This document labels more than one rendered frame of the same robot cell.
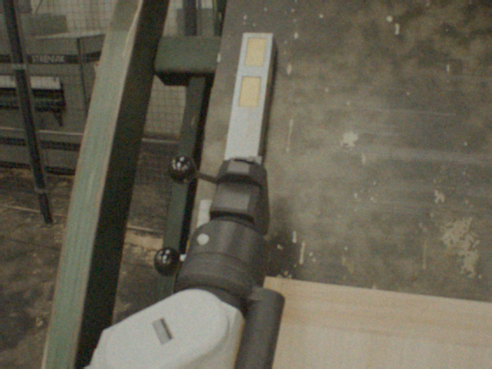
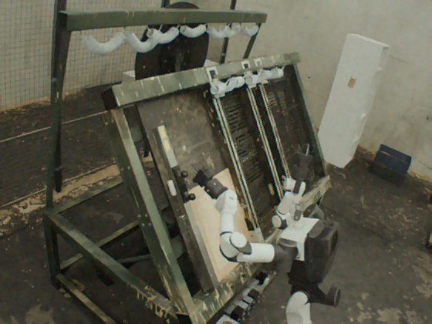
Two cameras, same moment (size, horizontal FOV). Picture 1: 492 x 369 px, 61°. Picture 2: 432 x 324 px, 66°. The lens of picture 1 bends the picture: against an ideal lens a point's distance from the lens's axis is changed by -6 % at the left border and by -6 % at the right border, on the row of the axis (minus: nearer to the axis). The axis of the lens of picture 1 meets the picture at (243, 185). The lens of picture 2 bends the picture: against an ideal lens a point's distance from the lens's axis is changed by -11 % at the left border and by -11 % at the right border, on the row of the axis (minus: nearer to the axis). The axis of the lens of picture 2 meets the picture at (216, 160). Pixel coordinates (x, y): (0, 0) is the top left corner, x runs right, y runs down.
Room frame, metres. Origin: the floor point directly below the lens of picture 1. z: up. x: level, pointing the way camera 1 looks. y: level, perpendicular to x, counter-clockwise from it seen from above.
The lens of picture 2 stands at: (-0.02, 1.57, 2.48)
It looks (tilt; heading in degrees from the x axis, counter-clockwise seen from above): 28 degrees down; 285
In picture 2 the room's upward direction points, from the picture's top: 12 degrees clockwise
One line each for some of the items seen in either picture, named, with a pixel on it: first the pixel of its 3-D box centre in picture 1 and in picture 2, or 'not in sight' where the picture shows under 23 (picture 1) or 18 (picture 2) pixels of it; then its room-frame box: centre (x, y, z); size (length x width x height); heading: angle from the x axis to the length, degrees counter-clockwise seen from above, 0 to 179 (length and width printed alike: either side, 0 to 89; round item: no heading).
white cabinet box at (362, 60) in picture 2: not in sight; (351, 100); (-0.36, -4.40, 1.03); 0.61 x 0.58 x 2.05; 74
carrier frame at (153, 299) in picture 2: not in sight; (200, 233); (0.66, -0.85, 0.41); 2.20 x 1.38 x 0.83; 76
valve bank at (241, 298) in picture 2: not in sight; (248, 300); (0.04, -0.09, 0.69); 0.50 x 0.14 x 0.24; 76
